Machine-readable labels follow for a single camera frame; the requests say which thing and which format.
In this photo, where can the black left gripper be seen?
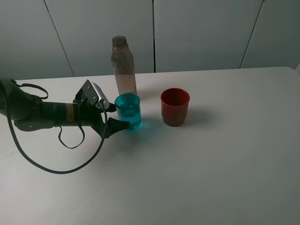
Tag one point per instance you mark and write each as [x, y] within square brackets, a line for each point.
[94, 115]

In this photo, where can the translucent teal plastic cup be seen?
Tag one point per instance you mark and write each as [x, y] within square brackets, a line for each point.
[128, 109]

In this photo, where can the transparent brown plastic bottle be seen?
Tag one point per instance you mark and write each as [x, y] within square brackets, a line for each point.
[123, 65]

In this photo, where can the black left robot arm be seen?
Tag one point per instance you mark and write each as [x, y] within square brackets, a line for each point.
[30, 112]

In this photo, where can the red plastic cup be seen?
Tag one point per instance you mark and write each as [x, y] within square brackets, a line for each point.
[174, 106]

